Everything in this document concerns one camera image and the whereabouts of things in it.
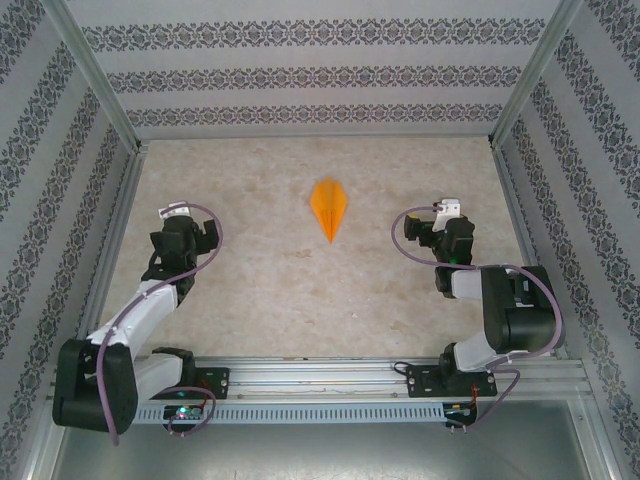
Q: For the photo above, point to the aluminium frame crossbar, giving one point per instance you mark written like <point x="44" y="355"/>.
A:
<point x="315" y="138"/>

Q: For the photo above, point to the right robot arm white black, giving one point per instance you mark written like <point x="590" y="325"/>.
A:
<point x="525" y="320"/>

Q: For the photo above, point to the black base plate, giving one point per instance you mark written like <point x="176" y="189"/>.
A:
<point x="420" y="382"/>
<point x="217" y="382"/>

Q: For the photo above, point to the aluminium frame side rail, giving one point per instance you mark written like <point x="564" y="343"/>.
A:
<point x="513" y="200"/>
<point x="120" y="220"/>

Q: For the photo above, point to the grey sheet metal panel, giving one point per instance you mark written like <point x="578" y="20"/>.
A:
<point x="320" y="455"/>

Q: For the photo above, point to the aluminium mounting rail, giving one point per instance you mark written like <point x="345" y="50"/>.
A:
<point x="310" y="375"/>

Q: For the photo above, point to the aluminium frame post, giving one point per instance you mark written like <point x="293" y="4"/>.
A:
<point x="597" y="445"/>
<point x="531" y="75"/>
<point x="40" y="450"/>
<point x="104" y="85"/>

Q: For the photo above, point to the orange square paper sheet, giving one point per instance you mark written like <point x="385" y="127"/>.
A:
<point x="327" y="205"/>

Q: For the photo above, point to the small LED circuit board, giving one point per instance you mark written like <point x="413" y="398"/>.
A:
<point x="182" y="412"/>
<point x="457" y="412"/>

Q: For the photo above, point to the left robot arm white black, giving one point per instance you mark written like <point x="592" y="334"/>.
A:
<point x="95" y="385"/>

